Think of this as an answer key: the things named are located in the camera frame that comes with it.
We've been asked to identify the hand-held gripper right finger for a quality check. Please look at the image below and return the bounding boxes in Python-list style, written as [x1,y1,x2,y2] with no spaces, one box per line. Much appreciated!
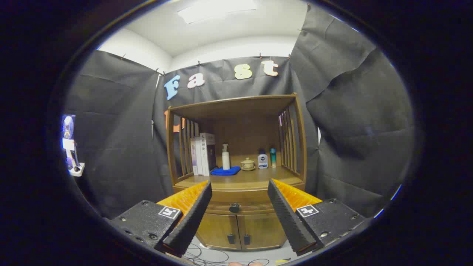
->
[267,178,366,256]

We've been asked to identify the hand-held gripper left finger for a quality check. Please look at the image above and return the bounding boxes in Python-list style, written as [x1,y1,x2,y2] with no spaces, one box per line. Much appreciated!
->
[108,180,213,258]

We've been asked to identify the wooden drawer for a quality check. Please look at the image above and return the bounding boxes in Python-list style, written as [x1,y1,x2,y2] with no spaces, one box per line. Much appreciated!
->
[173,184,306,216]

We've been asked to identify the wooden cabinet door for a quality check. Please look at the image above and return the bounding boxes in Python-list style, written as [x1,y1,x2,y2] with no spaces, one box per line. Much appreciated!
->
[237,214,287,249]
[196,214,241,249]

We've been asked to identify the wooden countertop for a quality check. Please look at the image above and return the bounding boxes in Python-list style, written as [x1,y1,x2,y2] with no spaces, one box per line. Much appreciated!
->
[175,166,304,191]

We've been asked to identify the wooden cabinet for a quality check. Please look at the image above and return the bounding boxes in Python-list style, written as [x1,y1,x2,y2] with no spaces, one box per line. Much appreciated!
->
[165,92,308,252]

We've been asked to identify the blue cloth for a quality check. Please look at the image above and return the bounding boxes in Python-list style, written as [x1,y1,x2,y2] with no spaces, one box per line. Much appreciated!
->
[211,166,241,176]

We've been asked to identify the pale purple book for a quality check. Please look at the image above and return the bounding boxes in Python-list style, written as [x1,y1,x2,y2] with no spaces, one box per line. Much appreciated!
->
[190,139,199,175]

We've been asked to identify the ceiling light panel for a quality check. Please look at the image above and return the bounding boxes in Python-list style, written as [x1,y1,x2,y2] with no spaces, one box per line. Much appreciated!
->
[177,0,257,24]

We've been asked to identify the black floor cables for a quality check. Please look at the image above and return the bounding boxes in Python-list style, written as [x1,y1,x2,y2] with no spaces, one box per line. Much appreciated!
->
[183,242,270,266]

